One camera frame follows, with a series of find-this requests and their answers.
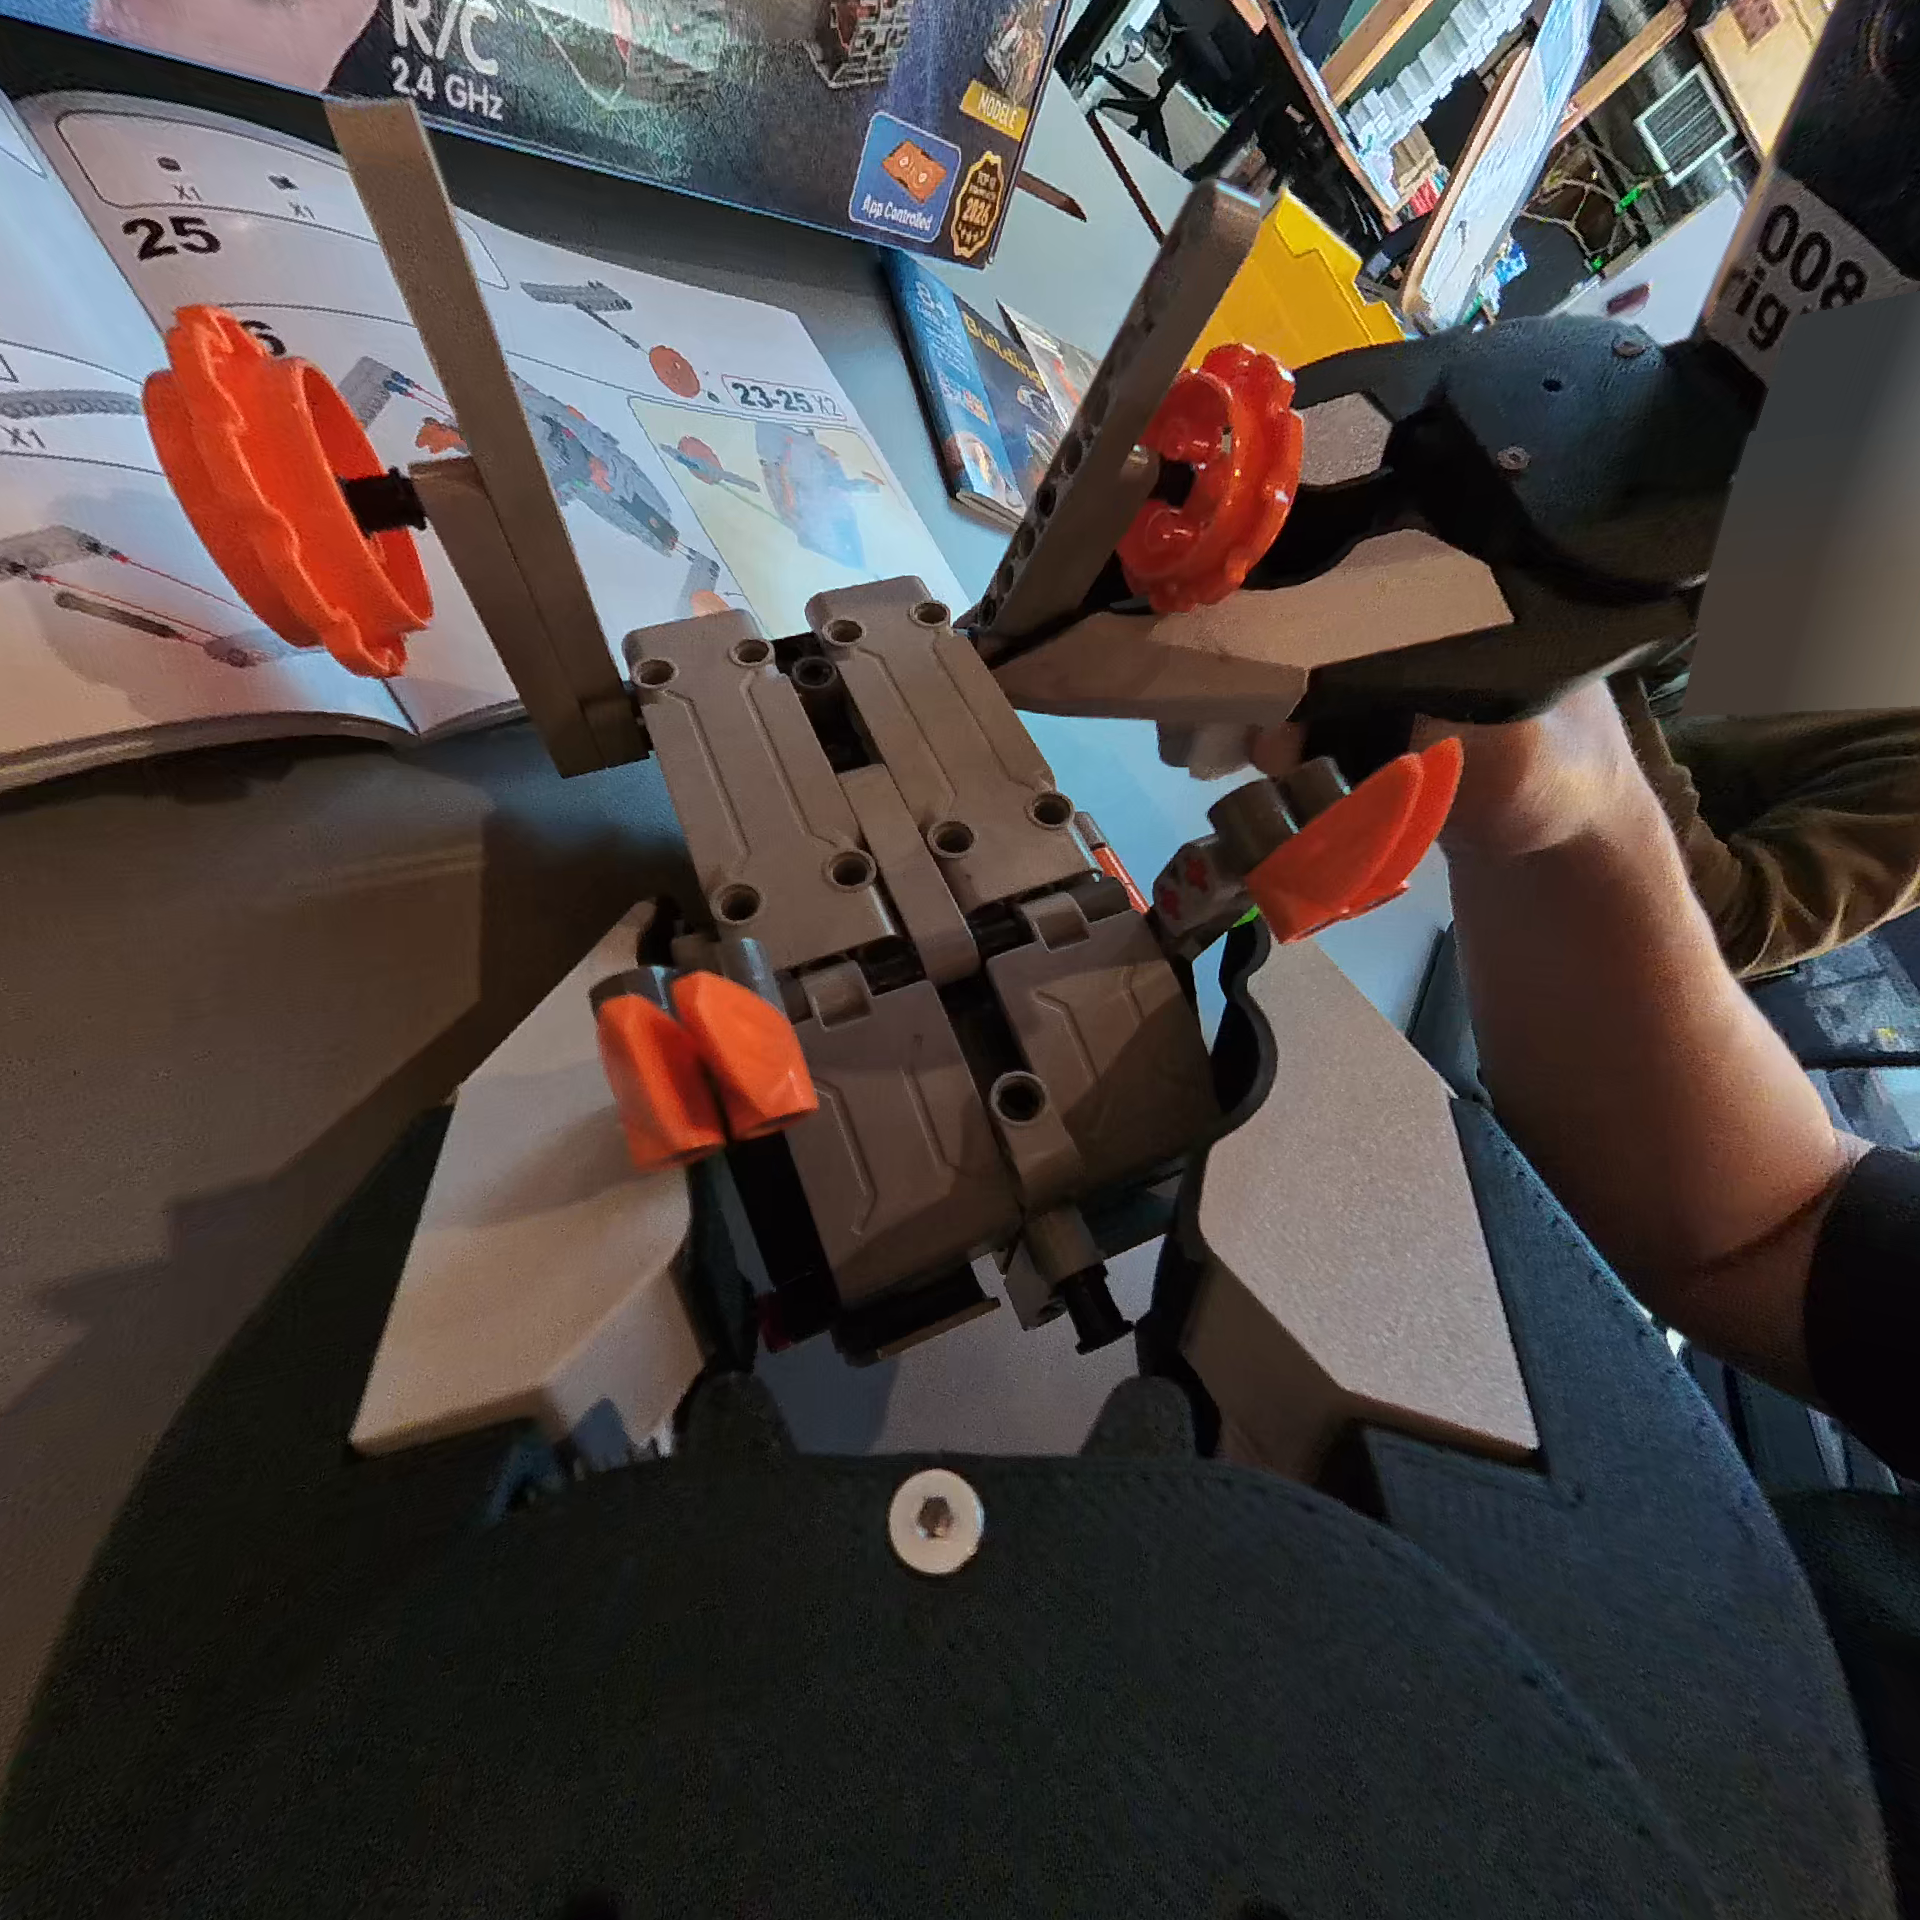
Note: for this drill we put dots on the white instruction booklet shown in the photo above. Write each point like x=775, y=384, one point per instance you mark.
x=749, y=376

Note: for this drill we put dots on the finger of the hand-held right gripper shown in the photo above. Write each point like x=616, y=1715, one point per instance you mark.
x=1276, y=644
x=1351, y=436

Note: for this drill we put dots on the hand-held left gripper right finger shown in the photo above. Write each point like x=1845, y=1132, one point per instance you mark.
x=1351, y=1245

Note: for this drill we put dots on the small printed booklet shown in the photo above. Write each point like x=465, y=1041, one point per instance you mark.
x=988, y=388

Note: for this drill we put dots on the grey orange building-block robot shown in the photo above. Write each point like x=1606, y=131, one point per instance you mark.
x=901, y=1140

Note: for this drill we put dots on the blue toy kit box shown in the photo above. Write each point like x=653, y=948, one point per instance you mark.
x=675, y=92

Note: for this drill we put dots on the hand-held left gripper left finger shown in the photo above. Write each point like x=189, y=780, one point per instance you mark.
x=510, y=1276

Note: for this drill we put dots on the yellow plastic bin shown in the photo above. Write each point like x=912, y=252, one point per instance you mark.
x=1317, y=287

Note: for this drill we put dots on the person's right hand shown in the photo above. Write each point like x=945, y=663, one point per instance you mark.
x=1546, y=766

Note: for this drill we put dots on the person's right forearm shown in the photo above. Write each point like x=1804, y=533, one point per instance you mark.
x=1648, y=1124

